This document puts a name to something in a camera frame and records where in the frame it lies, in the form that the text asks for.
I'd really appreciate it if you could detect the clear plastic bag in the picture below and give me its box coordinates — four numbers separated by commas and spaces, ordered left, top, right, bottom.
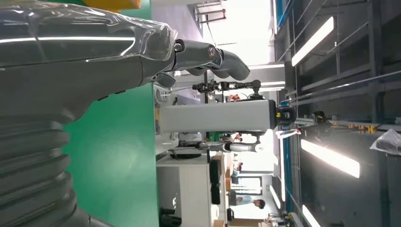
369, 129, 401, 157

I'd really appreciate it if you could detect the black device in cabinet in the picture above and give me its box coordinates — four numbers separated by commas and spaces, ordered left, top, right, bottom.
159, 207, 183, 227

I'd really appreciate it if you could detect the grey white machine column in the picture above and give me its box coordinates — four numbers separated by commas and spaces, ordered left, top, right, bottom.
155, 99, 278, 134

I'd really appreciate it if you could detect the black articulated camera rig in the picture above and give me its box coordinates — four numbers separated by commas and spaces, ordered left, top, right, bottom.
192, 79, 266, 101

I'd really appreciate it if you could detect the person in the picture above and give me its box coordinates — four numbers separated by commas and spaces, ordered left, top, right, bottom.
233, 195, 267, 210

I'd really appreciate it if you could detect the black camera with yellow marks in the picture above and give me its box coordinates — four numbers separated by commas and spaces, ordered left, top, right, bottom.
275, 105, 297, 127

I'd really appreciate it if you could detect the long ceiling light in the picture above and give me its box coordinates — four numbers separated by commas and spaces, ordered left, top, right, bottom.
291, 16, 335, 67

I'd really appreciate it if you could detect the yellow cardboard box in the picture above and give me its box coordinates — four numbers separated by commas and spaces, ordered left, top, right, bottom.
82, 0, 141, 12

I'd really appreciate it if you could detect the white cabinet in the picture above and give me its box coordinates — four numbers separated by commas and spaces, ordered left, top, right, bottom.
156, 155, 218, 227

